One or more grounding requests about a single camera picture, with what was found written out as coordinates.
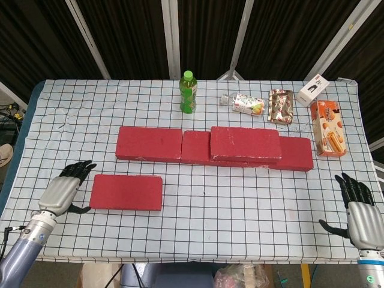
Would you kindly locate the dark blue undercloth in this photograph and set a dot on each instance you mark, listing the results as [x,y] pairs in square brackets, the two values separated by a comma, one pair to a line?
[21,132]

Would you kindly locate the green tea bottle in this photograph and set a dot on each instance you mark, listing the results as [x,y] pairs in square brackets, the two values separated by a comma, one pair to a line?
[188,96]

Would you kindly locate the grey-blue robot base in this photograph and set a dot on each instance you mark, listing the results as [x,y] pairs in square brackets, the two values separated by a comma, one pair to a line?
[174,276]

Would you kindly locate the orange biscuit box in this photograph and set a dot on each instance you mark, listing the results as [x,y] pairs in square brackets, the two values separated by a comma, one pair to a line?
[328,129]

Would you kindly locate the red brick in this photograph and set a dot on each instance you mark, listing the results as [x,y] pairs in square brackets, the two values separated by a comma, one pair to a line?
[297,154]
[148,144]
[126,193]
[246,142]
[195,147]

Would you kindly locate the clear bottle with fruit label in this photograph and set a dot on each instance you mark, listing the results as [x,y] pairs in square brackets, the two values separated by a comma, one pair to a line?
[247,103]

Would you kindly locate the beige shoe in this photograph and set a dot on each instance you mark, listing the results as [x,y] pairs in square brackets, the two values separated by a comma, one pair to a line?
[5,154]

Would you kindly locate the white frame pole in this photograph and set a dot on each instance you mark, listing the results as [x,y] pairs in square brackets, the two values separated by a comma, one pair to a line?
[87,36]
[339,39]
[171,36]
[240,39]

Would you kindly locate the gold red snack bag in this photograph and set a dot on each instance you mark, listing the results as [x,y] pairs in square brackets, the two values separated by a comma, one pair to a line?
[280,106]

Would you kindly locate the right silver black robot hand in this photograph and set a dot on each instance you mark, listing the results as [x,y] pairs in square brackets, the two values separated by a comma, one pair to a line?
[364,222]

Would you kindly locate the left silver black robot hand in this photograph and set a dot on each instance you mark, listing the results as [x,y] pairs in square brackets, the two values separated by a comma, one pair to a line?
[58,193]

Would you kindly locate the white black grid tablecloth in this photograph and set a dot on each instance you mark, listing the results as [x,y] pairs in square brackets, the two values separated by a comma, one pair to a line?
[195,228]

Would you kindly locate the clear plastic bag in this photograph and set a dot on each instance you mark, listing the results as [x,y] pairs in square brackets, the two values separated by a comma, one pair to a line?
[240,276]

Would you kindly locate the small white box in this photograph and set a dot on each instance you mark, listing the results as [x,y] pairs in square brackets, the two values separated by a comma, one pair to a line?
[312,90]

